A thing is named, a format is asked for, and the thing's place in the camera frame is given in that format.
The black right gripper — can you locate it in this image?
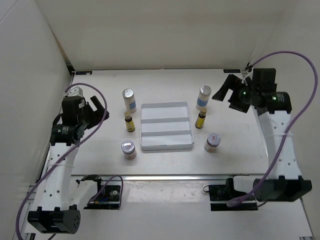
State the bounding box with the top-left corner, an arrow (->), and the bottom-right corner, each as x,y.
211,74 -> 258,114

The tall blue-label shaker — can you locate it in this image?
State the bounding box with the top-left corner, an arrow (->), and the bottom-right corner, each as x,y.
195,85 -> 212,110
122,88 -> 137,114

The yellow-label sauce bottle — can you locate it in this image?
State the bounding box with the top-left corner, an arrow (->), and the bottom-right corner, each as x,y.
124,111 -> 136,133
195,107 -> 207,129

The white-lid spice jar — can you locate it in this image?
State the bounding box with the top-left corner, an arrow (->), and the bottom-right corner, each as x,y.
121,140 -> 137,160
204,133 -> 221,153

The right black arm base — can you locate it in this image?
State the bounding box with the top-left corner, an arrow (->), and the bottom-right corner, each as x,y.
202,177 -> 258,212

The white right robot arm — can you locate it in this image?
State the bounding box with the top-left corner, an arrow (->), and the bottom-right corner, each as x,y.
212,68 -> 312,202

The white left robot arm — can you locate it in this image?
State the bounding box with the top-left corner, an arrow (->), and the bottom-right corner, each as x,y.
27,95 -> 109,234

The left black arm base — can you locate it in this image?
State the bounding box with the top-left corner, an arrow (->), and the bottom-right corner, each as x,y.
75,174 -> 124,210

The white divided tray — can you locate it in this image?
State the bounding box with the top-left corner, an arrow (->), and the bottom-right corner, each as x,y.
140,101 -> 194,151

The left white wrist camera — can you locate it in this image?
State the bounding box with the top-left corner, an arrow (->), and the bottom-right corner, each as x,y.
64,86 -> 83,98

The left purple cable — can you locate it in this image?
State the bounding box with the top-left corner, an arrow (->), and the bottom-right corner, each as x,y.
15,83 -> 124,240

